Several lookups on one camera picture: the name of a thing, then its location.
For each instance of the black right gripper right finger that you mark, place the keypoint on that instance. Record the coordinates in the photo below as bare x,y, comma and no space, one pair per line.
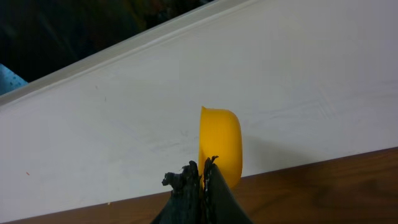
219,204

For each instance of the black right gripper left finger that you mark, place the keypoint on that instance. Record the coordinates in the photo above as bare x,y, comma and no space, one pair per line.
183,206

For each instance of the yellow plastic measuring scoop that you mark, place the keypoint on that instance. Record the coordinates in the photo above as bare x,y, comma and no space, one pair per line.
220,136

